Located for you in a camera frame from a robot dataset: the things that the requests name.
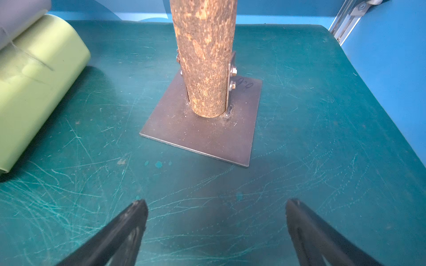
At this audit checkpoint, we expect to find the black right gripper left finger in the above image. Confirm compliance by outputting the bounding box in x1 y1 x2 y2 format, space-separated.
57 199 148 266

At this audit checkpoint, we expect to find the brown tree trunk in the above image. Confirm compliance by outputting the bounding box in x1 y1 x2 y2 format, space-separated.
170 0 237 118

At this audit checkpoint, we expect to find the dark metal tree base plate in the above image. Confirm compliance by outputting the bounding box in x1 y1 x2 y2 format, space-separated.
140 73 262 167

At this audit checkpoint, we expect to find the green drawer cabinet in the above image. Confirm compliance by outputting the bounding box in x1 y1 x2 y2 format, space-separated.
1 1 91 174

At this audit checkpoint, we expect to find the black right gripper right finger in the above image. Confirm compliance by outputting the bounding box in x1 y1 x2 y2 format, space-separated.
286 198 381 266

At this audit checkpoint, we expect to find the aluminium frame rail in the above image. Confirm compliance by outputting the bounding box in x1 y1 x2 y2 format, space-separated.
329 0 383 46

